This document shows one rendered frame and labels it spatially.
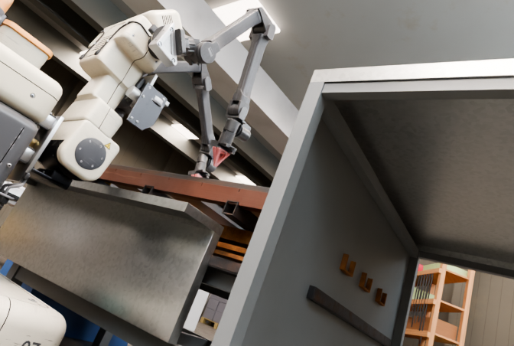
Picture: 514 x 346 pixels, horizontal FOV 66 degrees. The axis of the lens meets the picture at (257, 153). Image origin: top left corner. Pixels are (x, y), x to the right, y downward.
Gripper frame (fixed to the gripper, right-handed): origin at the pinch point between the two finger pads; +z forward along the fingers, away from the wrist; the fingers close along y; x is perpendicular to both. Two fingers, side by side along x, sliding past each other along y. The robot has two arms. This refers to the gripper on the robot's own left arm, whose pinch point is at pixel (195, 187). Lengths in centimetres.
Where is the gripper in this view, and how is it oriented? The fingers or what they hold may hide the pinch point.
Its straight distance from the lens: 214.2
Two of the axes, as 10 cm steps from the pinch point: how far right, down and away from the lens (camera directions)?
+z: -1.5, 8.6, -4.9
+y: -8.7, 1.2, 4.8
